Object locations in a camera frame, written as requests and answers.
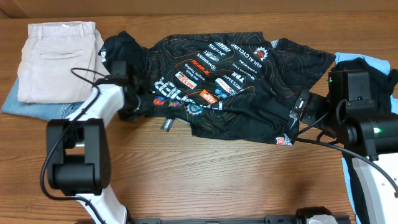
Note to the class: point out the black printed cycling jersey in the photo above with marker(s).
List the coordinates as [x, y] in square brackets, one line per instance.
[226, 86]

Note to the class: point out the folded blue jeans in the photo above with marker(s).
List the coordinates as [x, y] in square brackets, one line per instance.
[36, 110]

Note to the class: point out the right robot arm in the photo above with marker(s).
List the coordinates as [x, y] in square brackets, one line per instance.
[367, 139]

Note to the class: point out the plain black shirt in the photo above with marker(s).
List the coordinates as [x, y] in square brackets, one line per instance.
[381, 85]

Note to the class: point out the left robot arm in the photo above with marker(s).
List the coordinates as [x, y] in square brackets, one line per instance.
[78, 163]

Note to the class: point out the light blue shirt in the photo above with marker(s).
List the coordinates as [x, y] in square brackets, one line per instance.
[384, 67]

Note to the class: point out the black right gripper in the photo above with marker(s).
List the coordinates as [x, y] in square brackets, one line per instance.
[310, 116]

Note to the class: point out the folded beige pants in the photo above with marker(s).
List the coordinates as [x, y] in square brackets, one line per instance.
[57, 62]

